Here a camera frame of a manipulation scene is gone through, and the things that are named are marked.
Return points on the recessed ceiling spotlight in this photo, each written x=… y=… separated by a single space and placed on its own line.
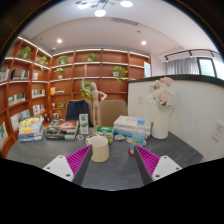
x=59 y=41
x=143 y=42

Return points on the small painted shell ornament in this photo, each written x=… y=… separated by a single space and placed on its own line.
x=80 y=137
x=119 y=137
x=128 y=139

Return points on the wooden artist mannequin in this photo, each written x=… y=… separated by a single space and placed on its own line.
x=95 y=103

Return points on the white wall socket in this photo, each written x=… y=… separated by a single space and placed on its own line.
x=218 y=130

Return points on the dark book stack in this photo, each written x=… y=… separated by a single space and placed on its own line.
x=61 y=128

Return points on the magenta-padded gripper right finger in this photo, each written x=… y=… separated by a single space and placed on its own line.
x=166 y=166

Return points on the upright green white carton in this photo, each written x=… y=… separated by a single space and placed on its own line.
x=84 y=123

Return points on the cream ceramic mug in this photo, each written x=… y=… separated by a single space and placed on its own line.
x=100 y=150

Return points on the black ceiling track rail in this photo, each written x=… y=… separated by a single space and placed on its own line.
x=190 y=51

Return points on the white wall notice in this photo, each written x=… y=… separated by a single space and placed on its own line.
x=147 y=69

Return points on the white wall switch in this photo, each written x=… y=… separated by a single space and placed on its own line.
x=140 y=99

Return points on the dark blue chair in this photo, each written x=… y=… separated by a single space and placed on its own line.
x=76 y=110

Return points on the wooden wall shelf unit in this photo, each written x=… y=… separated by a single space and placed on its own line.
x=106 y=70

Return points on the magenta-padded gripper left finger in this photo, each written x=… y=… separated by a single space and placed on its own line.
x=58 y=166

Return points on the window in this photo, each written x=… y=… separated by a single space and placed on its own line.
x=208 y=66

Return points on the ceiling air vent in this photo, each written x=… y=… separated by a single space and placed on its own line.
x=125 y=21

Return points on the grey window curtain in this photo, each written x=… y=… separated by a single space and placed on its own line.
x=181 y=66

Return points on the white ceramic vase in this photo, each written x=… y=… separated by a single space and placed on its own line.
x=161 y=123

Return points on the branched ceiling lamp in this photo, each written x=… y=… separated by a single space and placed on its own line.
x=100 y=13

